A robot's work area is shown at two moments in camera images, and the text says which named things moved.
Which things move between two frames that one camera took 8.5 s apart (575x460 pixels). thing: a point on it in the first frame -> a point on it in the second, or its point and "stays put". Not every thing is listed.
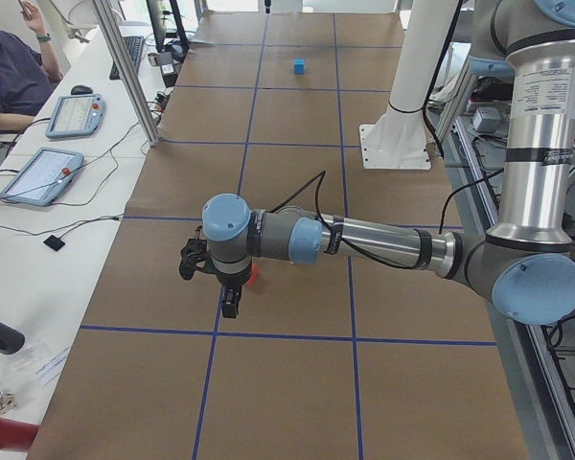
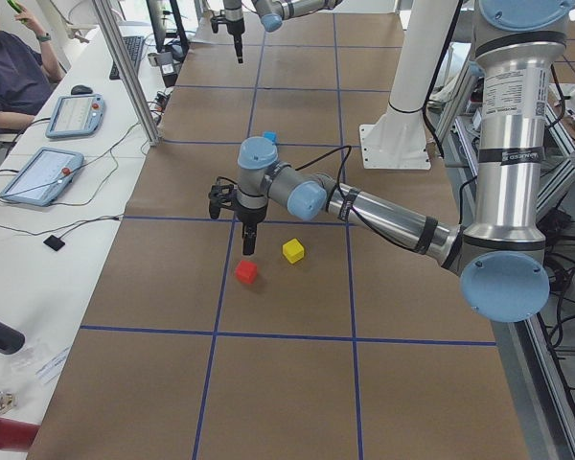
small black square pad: (54, 242) stays put
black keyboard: (132, 46) stays put
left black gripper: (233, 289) -> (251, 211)
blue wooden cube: (298, 67) -> (270, 136)
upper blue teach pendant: (76, 115) stays put
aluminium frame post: (129, 71) stays put
